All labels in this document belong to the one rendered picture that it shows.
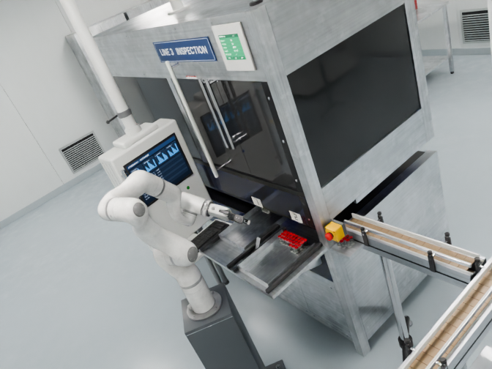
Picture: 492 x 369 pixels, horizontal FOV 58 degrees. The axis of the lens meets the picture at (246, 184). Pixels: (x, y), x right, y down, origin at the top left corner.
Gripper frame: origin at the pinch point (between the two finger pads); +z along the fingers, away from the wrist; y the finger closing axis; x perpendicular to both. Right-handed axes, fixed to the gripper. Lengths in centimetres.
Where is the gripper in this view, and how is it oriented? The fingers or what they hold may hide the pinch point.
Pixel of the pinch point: (239, 219)
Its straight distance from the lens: 215.3
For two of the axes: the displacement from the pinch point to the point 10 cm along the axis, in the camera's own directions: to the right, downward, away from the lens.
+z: 9.3, 3.0, -2.0
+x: -3.5, 9.0, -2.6
